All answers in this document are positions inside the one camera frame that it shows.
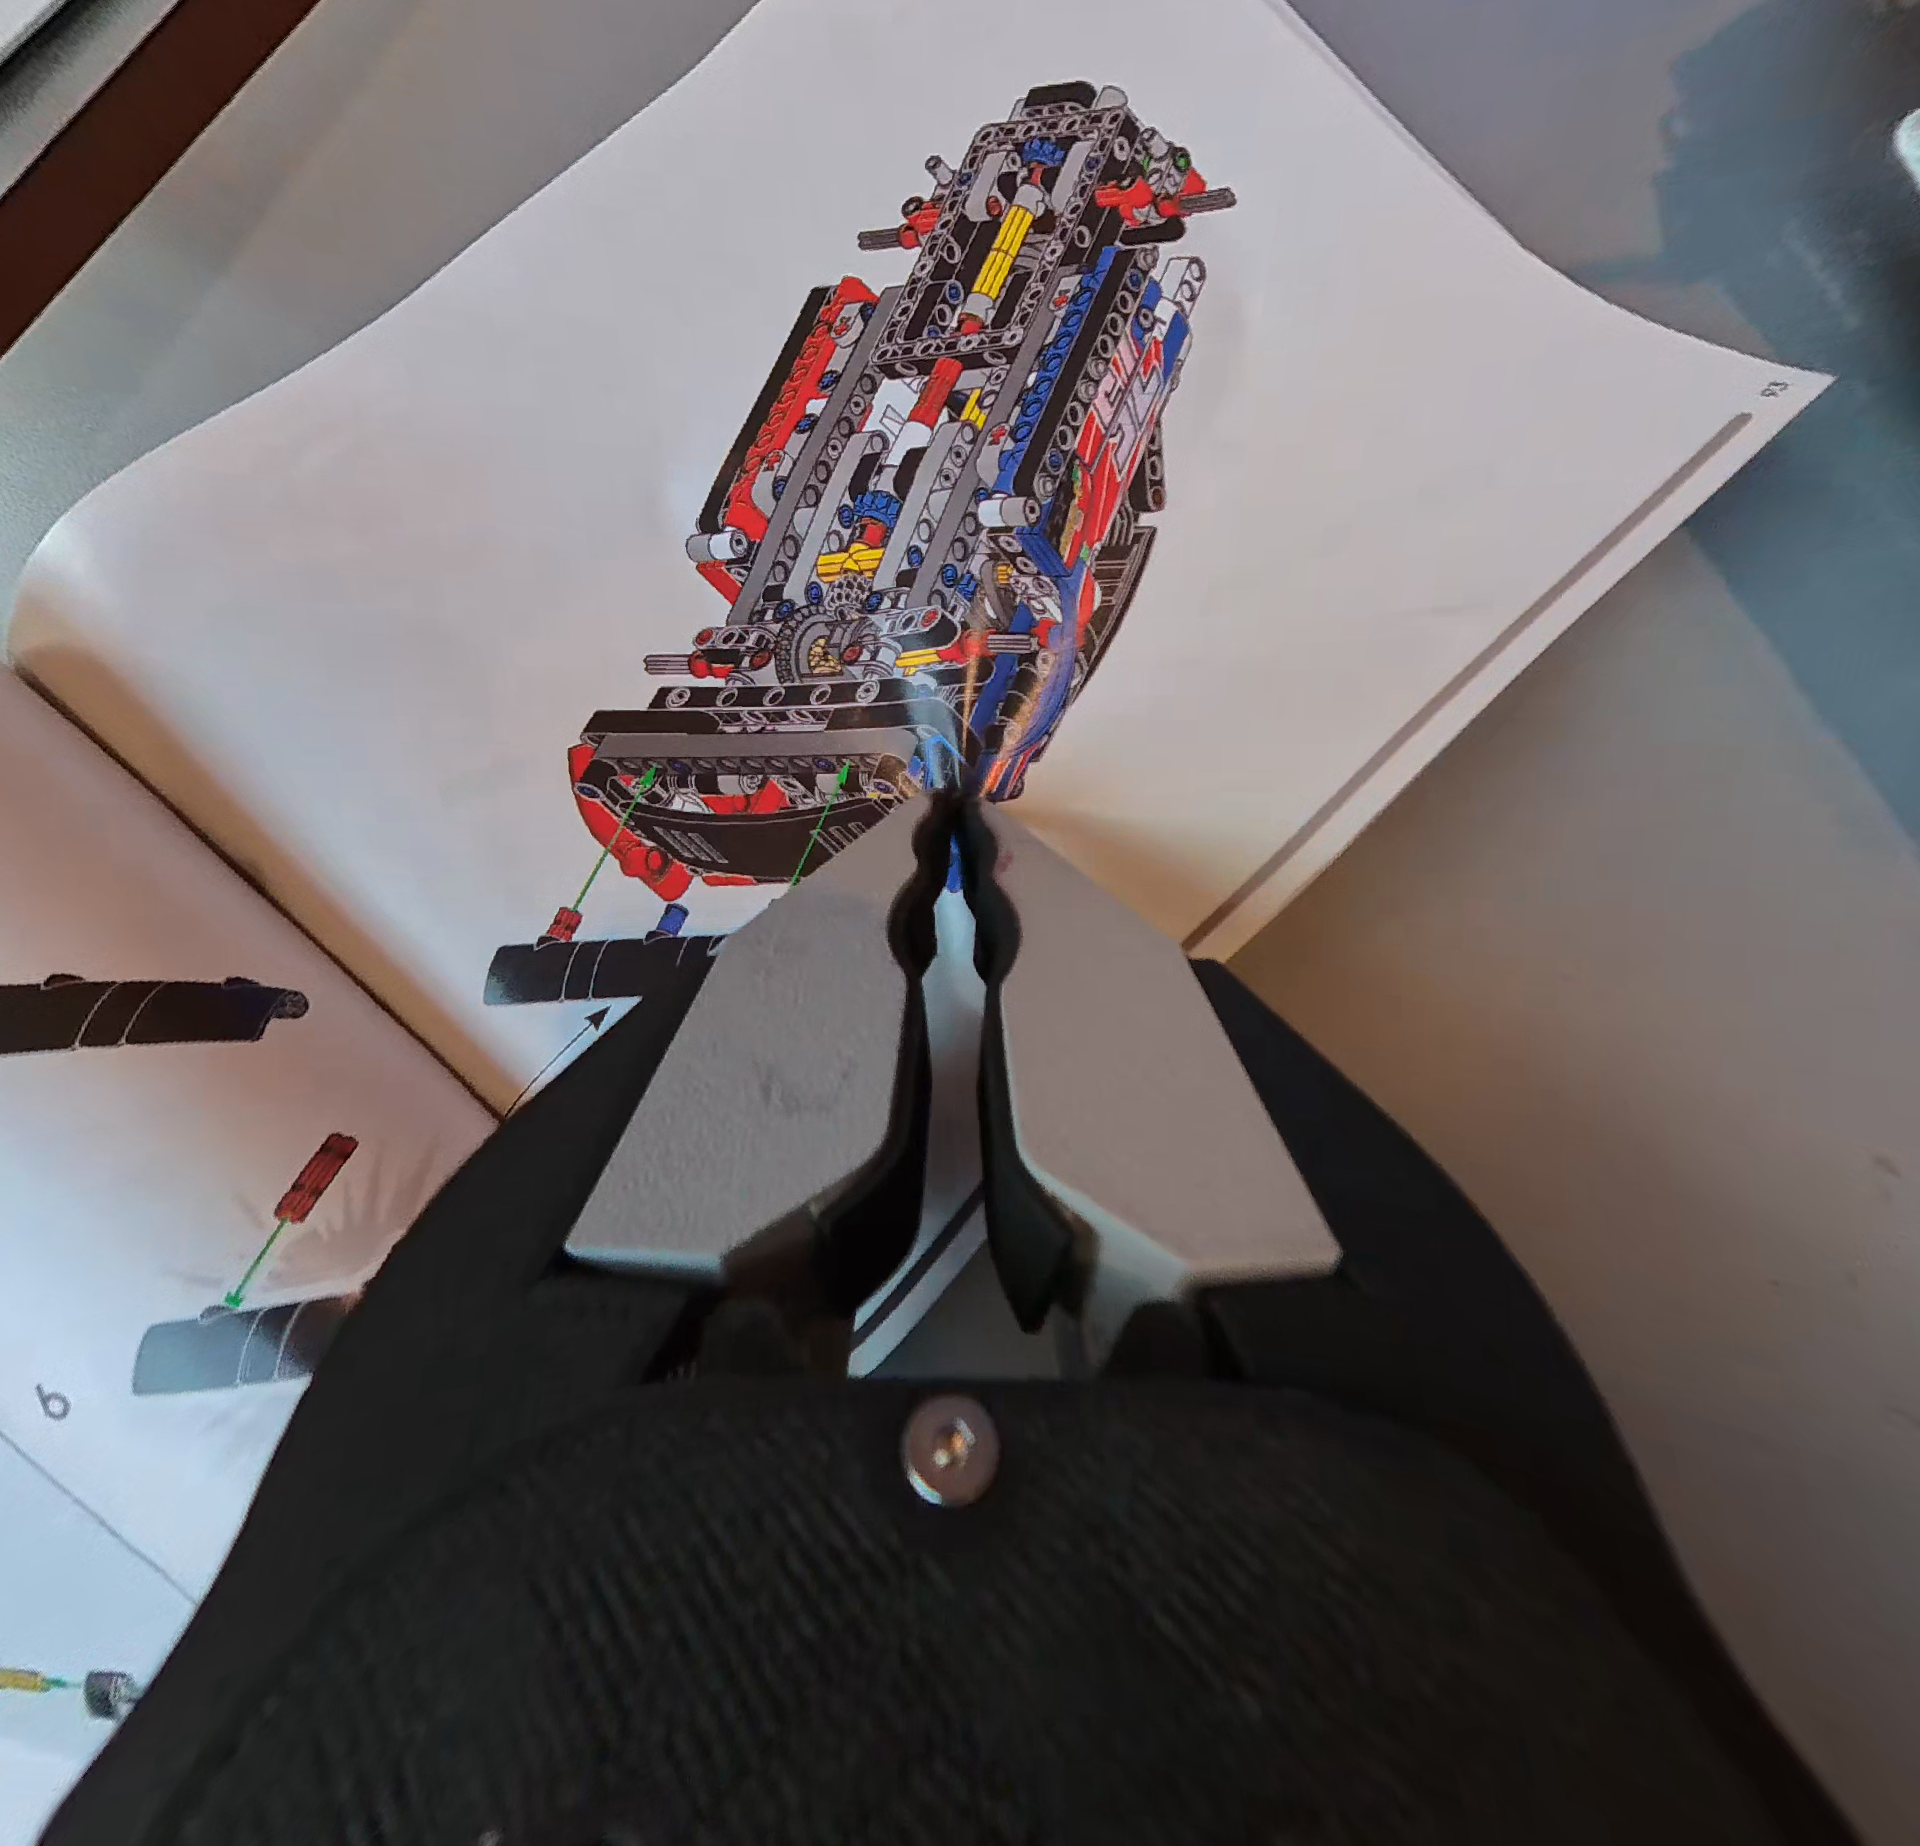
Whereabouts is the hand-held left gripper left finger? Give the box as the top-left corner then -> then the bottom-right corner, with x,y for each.
564,793 -> 963,1326

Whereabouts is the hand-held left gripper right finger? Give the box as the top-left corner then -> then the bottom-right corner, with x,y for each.
958,793 -> 1344,1333

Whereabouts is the instruction booklet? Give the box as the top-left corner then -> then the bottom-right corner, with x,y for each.
0,0 -> 1839,1804

